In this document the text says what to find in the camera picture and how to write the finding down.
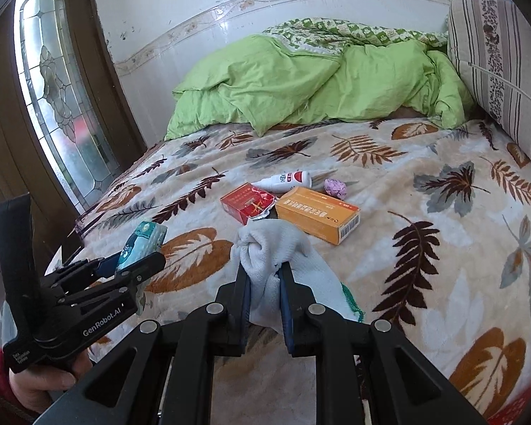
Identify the person's left hand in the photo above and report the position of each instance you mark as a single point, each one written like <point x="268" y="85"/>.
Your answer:
<point x="44" y="385"/>

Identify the white bottle with red label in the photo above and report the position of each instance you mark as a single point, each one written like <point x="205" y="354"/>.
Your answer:
<point x="287" y="180"/>

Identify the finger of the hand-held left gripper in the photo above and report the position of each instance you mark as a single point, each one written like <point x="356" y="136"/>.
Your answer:
<point x="106" y="266"/>
<point x="141" y="268"/>

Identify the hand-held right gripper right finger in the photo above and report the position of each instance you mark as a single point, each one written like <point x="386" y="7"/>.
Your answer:
<point x="285" y="310"/>

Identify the striped floral cushion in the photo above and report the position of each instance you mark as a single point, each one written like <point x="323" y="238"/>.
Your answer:
<point x="491" y="53"/>

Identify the green quilt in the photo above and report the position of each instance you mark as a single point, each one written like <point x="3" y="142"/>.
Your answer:
<point x="270" y="79"/>

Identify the teal tissue pack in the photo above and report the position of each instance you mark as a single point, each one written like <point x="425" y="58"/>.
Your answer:
<point x="144" y="239"/>

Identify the leaf print fleece blanket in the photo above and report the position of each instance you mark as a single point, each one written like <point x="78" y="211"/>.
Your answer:
<point x="425" y="230"/>

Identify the wooden door with stained glass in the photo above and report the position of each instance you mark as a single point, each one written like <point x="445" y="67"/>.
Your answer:
<point x="57" y="88"/>

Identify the red cigarette box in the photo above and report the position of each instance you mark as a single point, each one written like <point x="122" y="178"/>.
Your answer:
<point x="243" y="201"/>

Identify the orange medicine box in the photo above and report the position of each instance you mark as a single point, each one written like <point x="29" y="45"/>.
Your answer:
<point x="314" y="212"/>

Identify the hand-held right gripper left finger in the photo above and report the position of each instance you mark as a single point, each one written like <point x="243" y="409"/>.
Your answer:
<point x="245" y="294"/>

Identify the purple paper ball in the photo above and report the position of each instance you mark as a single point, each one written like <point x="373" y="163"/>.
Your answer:
<point x="336" y="188"/>

